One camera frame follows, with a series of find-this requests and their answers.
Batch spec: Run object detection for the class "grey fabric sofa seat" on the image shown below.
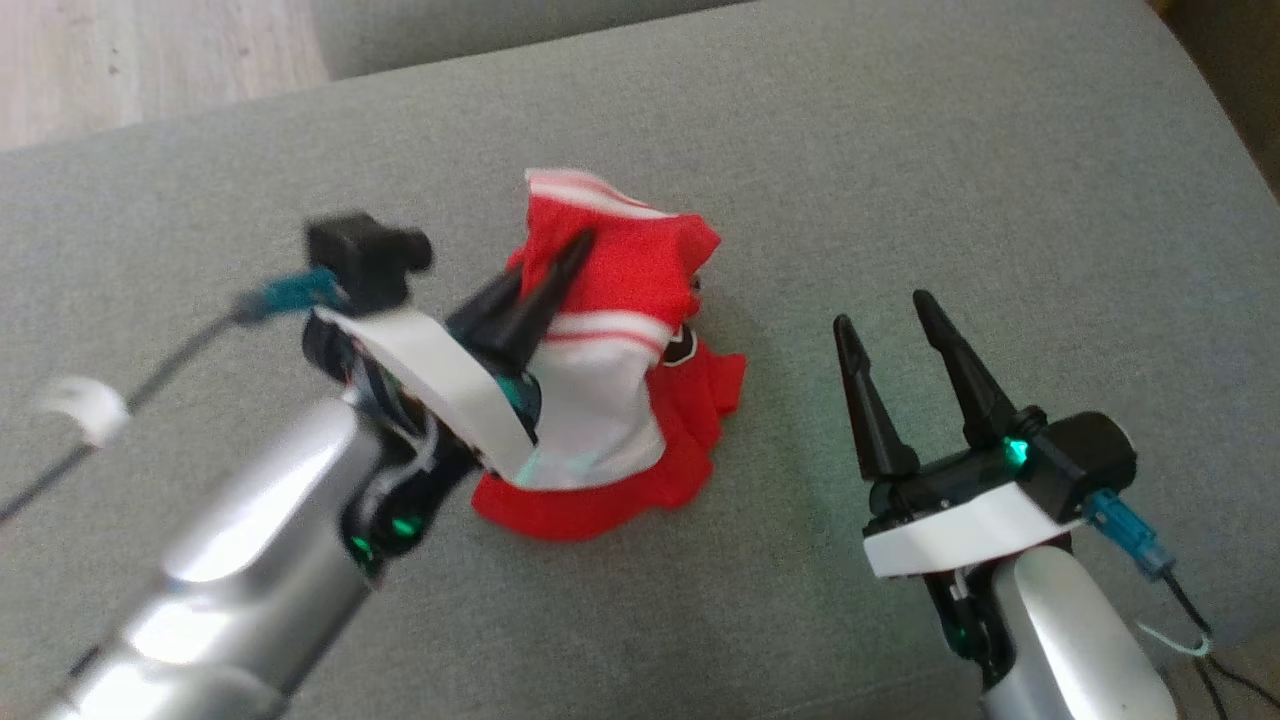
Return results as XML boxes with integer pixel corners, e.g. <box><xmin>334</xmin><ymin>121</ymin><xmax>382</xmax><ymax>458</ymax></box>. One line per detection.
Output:
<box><xmin>0</xmin><ymin>0</ymin><xmax>1280</xmax><ymax>720</ymax></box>

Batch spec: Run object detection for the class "right black cable teal plug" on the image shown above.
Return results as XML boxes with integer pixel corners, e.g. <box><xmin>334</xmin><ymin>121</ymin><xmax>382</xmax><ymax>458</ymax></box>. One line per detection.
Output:
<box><xmin>1085</xmin><ymin>488</ymin><xmax>1280</xmax><ymax>720</ymax></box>

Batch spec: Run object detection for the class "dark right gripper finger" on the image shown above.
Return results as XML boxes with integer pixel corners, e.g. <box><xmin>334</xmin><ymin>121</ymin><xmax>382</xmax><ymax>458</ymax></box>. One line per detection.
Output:
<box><xmin>833</xmin><ymin>314</ymin><xmax>920</xmax><ymax>481</ymax></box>
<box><xmin>911</xmin><ymin>290</ymin><xmax>1020</xmax><ymax>449</ymax></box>

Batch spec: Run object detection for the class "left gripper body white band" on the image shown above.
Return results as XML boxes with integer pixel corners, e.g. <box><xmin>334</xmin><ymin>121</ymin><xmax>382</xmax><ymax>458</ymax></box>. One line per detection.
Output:
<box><xmin>302</xmin><ymin>308</ymin><xmax>543</xmax><ymax>483</ymax></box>

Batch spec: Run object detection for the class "thin white wire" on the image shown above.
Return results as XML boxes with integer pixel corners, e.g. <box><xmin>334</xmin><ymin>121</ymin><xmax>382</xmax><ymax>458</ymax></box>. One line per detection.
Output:
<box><xmin>1135</xmin><ymin>618</ymin><xmax>1216</xmax><ymax>658</ymax></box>

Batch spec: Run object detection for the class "red basketball jersey white trim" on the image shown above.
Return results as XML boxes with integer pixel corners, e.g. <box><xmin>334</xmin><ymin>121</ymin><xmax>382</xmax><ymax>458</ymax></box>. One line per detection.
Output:
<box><xmin>505</xmin><ymin>168</ymin><xmax>723</xmax><ymax>491</ymax></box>

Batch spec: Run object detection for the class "white cable clip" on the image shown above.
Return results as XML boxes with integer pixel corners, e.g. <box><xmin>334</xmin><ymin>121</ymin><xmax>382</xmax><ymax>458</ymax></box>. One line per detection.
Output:
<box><xmin>38</xmin><ymin>378</ymin><xmax>131</xmax><ymax>448</ymax></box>

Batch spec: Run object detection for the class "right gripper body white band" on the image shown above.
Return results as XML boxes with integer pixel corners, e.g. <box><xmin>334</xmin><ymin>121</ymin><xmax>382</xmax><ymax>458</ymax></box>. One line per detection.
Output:
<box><xmin>863</xmin><ymin>410</ymin><xmax>1081</xmax><ymax>579</ymax></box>

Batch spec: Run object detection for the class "black cable teal plug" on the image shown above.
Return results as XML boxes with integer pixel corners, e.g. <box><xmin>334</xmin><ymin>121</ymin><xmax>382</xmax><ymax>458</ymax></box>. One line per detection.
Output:
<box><xmin>1085</xmin><ymin>488</ymin><xmax>1280</xmax><ymax>720</ymax></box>
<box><xmin>0</xmin><ymin>268</ymin><xmax>346</xmax><ymax>526</ymax></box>

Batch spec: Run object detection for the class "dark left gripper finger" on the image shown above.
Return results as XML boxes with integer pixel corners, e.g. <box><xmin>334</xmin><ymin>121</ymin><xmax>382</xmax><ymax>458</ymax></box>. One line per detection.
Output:
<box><xmin>475</xmin><ymin>230</ymin><xmax>597</xmax><ymax>374</ymax></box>
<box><xmin>445</xmin><ymin>270</ymin><xmax>526</xmax><ymax>351</ymax></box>

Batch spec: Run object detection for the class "left black cable teal plug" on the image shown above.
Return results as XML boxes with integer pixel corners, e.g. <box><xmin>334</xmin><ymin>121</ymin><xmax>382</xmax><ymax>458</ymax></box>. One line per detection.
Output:
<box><xmin>0</xmin><ymin>268</ymin><xmax>346</xmax><ymax>526</ymax></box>

